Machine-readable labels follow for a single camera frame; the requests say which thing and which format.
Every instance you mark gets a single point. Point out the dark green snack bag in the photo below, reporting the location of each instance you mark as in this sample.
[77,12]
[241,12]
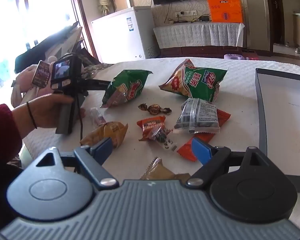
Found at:
[130,85]

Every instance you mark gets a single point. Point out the orange gift box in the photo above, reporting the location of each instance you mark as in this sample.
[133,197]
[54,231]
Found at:
[223,7]

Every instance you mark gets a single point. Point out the yellow brown snack packet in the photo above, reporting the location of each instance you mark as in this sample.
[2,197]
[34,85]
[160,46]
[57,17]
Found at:
[107,131]

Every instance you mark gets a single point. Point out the wooden tv cabinet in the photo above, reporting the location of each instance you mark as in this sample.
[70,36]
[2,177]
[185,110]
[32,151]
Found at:
[202,52]

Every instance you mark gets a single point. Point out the brown foil candy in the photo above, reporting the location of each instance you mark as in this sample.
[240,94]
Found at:
[153,108]

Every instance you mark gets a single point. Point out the black wrist band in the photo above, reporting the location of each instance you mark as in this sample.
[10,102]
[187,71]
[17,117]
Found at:
[31,116]

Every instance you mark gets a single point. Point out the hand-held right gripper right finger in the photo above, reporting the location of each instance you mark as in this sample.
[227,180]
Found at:
[200,150]

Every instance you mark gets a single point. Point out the black bag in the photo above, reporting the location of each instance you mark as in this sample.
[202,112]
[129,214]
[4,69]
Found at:
[47,43]

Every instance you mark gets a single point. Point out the dark brown printed card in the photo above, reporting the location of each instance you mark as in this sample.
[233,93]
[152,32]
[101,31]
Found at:
[41,74]

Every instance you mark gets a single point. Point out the white wall socket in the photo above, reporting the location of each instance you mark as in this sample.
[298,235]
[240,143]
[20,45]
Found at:
[186,13]

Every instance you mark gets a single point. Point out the clear wrapped dark candy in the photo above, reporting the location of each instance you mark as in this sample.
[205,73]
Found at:
[161,135]

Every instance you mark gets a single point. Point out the black router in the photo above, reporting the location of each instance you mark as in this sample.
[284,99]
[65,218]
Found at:
[205,18]

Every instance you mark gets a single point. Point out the orange packet with seed picture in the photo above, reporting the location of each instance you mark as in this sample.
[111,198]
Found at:
[148,125]

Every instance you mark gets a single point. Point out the white lace cloth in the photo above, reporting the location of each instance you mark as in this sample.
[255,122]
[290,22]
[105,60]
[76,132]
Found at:
[197,35]

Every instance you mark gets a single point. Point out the purple bottle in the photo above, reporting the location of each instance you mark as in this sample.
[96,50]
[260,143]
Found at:
[232,56]

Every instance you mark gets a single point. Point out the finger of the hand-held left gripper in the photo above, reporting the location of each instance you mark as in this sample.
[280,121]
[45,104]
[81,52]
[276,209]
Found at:
[97,84]

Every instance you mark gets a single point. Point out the white chest freezer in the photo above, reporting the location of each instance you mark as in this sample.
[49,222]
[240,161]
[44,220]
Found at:
[115,37]

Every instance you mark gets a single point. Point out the grey box tray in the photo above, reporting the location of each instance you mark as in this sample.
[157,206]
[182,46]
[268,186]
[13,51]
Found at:
[285,100]

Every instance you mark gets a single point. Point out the tan snack packet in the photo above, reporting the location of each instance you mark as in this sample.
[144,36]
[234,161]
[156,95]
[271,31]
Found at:
[160,171]

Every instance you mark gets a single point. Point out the silver snack packet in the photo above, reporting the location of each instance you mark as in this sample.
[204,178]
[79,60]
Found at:
[197,116]

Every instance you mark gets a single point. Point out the pink plush toy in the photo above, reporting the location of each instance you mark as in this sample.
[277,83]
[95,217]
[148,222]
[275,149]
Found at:
[25,82]

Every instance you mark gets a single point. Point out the dark printed cloth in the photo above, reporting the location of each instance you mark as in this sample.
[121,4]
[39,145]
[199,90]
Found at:
[95,66]

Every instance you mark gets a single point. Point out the green snack bag blue logo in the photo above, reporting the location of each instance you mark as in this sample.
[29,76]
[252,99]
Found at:
[197,85]

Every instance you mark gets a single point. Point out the clear pink candy wrapper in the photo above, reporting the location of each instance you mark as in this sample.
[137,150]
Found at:
[98,117]

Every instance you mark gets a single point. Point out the person's left hand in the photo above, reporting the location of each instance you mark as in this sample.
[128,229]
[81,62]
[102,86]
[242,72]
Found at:
[47,111]

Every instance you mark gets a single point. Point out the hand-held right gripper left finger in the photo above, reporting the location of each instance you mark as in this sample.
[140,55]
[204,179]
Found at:
[105,148]

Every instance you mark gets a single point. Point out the dark wooden door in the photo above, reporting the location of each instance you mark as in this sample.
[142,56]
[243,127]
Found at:
[277,17]

